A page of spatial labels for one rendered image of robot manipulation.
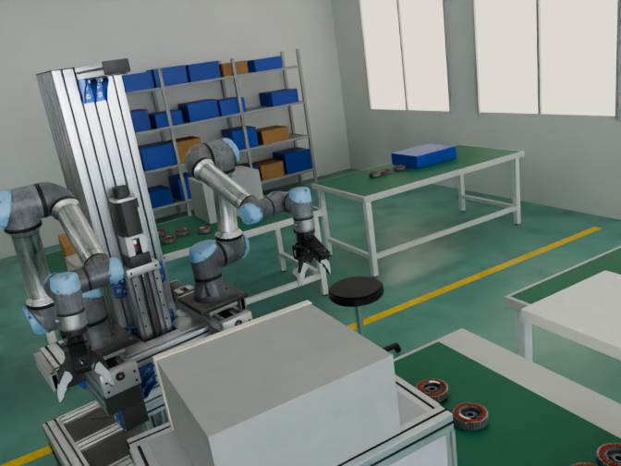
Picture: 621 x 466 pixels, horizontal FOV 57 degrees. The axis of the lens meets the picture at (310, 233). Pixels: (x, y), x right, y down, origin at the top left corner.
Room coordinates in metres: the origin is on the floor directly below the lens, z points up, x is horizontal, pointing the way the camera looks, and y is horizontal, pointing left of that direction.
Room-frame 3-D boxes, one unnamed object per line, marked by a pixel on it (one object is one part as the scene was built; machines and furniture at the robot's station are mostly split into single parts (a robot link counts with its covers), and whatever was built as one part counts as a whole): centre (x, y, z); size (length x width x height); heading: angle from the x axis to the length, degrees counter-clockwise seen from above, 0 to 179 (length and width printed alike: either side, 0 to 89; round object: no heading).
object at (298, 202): (2.00, 0.02, 1.45); 0.09 x 0.08 x 0.11; 43
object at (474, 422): (1.58, -0.43, 0.77); 0.11 x 0.11 x 0.04
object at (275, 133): (8.46, 0.38, 0.87); 0.42 x 0.40 x 0.19; 116
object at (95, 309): (1.99, 0.87, 1.20); 0.13 x 0.12 x 0.14; 123
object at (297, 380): (1.18, 0.14, 1.22); 0.44 x 0.39 x 0.20; 117
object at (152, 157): (7.67, 1.90, 0.92); 0.42 x 0.42 x 0.29; 28
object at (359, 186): (5.44, -1.12, 0.37); 1.90 x 0.90 x 0.75; 117
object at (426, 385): (1.75, -0.35, 0.77); 0.11 x 0.11 x 0.04
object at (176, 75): (7.84, 1.56, 1.89); 0.42 x 0.42 x 0.23; 25
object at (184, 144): (7.87, 1.53, 0.92); 0.40 x 0.36 x 0.28; 27
